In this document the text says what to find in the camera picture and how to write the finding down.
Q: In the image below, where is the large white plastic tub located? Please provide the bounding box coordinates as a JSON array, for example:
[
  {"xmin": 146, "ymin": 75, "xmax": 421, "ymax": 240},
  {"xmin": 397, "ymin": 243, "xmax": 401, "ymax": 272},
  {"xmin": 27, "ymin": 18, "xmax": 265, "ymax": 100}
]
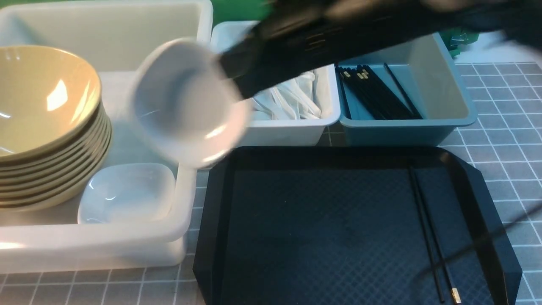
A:
[{"xmin": 1, "ymin": 0, "xmax": 213, "ymax": 274}]

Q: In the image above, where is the tan noodle bowl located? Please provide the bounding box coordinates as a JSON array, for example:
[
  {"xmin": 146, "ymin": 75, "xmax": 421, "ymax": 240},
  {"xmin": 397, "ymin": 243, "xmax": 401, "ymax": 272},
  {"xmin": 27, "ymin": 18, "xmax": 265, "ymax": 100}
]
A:
[{"xmin": 0, "ymin": 45, "xmax": 102, "ymax": 162}]

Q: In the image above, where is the grey checked table mat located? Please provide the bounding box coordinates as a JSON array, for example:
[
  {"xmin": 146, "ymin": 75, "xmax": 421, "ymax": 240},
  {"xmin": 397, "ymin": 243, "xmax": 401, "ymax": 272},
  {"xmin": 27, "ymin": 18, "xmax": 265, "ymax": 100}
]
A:
[{"xmin": 1, "ymin": 62, "xmax": 541, "ymax": 305}]

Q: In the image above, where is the white plastic spoon bin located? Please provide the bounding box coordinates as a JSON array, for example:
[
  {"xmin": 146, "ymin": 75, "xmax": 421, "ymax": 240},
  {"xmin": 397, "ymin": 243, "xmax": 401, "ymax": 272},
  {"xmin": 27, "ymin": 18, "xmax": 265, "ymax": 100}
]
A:
[{"xmin": 210, "ymin": 21, "xmax": 341, "ymax": 147}]

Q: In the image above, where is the black plastic serving tray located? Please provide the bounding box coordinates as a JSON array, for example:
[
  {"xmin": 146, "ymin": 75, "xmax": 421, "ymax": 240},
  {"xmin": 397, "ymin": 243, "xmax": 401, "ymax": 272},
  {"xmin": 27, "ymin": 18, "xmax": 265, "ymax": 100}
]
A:
[{"xmin": 193, "ymin": 147, "xmax": 503, "ymax": 305}]

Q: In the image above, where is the stack of tan bowls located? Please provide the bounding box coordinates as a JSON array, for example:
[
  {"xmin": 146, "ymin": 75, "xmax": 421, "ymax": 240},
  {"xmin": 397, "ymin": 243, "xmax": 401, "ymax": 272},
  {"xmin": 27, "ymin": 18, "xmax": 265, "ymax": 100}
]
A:
[{"xmin": 0, "ymin": 106, "xmax": 113, "ymax": 212}]

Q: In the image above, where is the white square side dish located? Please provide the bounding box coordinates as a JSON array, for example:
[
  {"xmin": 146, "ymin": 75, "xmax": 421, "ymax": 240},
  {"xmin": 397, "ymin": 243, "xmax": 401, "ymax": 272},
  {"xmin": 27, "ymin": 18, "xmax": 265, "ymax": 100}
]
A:
[{"xmin": 126, "ymin": 38, "xmax": 252, "ymax": 169}]

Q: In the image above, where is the black chopstick plain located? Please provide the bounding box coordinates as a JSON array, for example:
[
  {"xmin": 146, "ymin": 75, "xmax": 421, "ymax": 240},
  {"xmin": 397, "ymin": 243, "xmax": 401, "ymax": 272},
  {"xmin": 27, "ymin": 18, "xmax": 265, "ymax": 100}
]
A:
[{"xmin": 408, "ymin": 166, "xmax": 445, "ymax": 305}]

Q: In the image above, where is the bundle of black chopsticks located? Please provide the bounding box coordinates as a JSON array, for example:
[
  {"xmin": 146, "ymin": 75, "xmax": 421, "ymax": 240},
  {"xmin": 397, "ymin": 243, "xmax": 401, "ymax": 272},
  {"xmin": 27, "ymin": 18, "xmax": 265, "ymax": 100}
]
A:
[{"xmin": 335, "ymin": 64, "xmax": 416, "ymax": 120}]

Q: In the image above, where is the pile of white spoons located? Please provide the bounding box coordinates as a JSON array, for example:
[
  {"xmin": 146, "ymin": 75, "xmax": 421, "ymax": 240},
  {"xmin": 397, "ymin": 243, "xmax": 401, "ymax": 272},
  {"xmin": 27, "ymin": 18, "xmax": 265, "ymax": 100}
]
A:
[{"xmin": 252, "ymin": 71, "xmax": 322, "ymax": 120}]

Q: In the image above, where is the blue-grey plastic chopstick bin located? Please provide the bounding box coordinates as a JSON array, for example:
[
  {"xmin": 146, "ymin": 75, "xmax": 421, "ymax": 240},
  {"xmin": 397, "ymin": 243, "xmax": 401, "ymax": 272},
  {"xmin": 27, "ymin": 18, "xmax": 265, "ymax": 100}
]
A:
[{"xmin": 338, "ymin": 33, "xmax": 478, "ymax": 146}]

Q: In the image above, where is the white square dish in tub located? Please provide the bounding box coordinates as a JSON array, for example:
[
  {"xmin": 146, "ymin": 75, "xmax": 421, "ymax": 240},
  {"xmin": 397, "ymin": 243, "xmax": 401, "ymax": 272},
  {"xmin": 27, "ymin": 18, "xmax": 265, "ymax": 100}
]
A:
[{"xmin": 77, "ymin": 163, "xmax": 176, "ymax": 224}]

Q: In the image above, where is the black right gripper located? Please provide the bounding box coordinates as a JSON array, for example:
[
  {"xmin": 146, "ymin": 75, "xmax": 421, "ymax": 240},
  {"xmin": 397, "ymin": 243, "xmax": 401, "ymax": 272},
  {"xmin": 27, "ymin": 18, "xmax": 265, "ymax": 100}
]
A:
[{"xmin": 218, "ymin": 0, "xmax": 360, "ymax": 100}]

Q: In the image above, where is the lone black chopstick in bin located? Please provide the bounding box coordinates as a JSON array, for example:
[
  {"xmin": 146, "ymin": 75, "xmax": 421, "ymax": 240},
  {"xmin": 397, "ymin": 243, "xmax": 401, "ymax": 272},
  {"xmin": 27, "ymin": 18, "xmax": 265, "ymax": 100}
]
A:
[{"xmin": 383, "ymin": 63, "xmax": 423, "ymax": 119}]

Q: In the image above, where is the black chopstick gold tip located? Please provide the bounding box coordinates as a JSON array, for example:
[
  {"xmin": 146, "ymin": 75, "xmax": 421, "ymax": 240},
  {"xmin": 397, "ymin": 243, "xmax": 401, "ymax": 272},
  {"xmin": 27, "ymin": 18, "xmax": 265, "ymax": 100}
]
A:
[{"xmin": 409, "ymin": 166, "xmax": 462, "ymax": 305}]

